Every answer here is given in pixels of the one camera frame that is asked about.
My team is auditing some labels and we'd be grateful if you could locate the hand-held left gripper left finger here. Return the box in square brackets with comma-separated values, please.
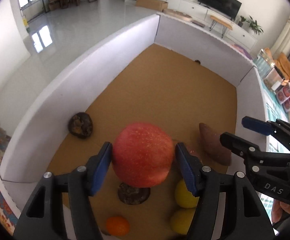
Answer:
[13, 141, 113, 240]

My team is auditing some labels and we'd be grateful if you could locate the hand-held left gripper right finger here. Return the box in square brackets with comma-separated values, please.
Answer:
[175, 142, 277, 240]

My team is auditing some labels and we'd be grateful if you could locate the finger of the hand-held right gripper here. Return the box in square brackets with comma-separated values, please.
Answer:
[220, 132, 290, 178]
[241, 116, 290, 155]

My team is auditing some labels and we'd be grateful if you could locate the purple sweet potato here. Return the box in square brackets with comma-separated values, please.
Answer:
[199, 122, 232, 167]

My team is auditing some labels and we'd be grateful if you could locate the yellow round fruit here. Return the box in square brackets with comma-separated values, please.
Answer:
[170, 207, 197, 235]
[174, 179, 200, 208]

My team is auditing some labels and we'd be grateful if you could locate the dark wrinkled fruit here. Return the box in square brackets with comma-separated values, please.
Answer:
[68, 112, 94, 139]
[117, 182, 151, 205]

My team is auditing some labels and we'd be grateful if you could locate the red apple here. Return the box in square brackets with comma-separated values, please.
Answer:
[112, 122, 175, 188]

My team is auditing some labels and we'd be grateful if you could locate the white foam box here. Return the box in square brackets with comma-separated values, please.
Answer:
[0, 14, 269, 240]

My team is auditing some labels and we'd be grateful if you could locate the clear plastic container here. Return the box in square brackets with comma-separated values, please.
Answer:
[264, 67, 288, 92]

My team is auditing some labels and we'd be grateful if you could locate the small orange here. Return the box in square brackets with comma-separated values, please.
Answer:
[106, 216, 130, 236]

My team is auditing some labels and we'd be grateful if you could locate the orange bean bag chair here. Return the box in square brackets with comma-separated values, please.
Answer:
[263, 47, 290, 82]

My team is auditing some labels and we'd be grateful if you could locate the purple round mat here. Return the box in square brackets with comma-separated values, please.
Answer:
[233, 44, 253, 60]

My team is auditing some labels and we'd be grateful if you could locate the leafy potted plant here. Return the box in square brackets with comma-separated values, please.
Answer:
[246, 16, 264, 35]

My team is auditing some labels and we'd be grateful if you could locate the wooden hairpin-leg side table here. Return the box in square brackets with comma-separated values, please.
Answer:
[209, 15, 233, 38]

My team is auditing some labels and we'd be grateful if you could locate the black television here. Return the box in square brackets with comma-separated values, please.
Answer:
[197, 0, 242, 20]

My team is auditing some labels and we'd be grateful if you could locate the white television cabinet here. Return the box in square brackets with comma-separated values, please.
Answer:
[155, 0, 258, 52]

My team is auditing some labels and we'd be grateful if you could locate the round beige floor cushion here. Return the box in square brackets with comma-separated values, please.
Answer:
[163, 8, 193, 22]

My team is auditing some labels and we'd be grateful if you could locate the cardboard box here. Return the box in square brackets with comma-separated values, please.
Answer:
[135, 0, 169, 12]

